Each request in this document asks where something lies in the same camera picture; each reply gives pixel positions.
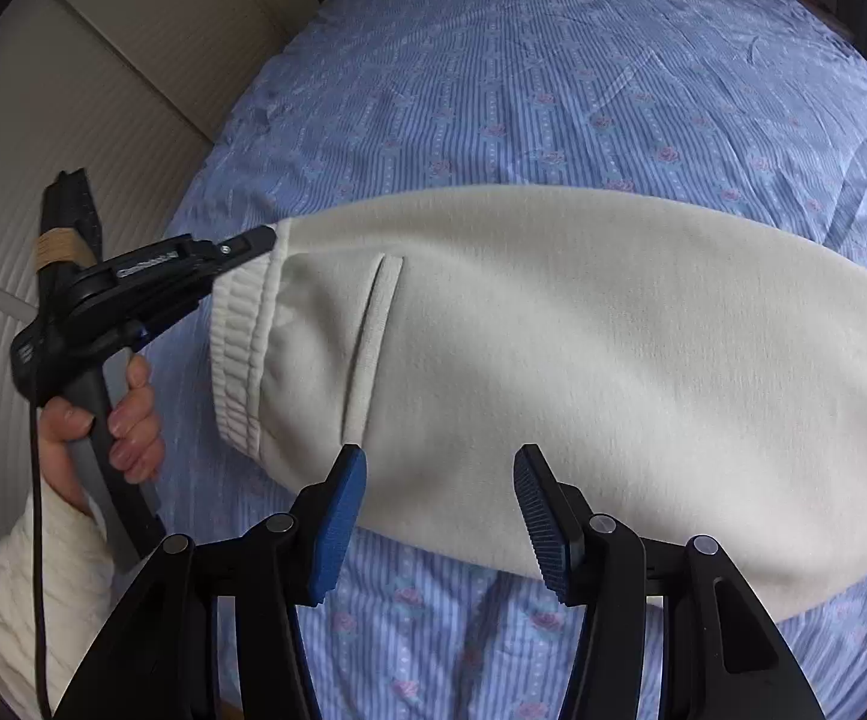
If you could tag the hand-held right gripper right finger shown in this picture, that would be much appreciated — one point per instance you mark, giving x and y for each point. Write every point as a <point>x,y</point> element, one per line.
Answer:
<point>542,525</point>

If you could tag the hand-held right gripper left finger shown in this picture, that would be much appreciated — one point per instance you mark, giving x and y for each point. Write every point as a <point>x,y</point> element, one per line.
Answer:
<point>339,517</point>

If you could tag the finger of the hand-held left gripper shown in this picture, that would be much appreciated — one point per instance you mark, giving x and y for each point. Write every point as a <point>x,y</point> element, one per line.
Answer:
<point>231,249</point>

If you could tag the cream pants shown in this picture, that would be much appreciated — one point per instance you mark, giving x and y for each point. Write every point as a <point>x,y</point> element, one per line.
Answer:
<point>553,360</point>

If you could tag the person's left hand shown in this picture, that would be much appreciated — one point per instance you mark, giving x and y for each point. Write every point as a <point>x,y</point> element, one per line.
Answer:
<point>137,424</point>

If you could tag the beige ribbed wardrobe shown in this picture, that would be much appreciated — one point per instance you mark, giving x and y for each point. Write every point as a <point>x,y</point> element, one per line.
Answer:
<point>81,112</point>

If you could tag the blue striped floral bed sheet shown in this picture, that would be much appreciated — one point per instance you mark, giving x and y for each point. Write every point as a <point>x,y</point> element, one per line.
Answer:
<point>523,82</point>

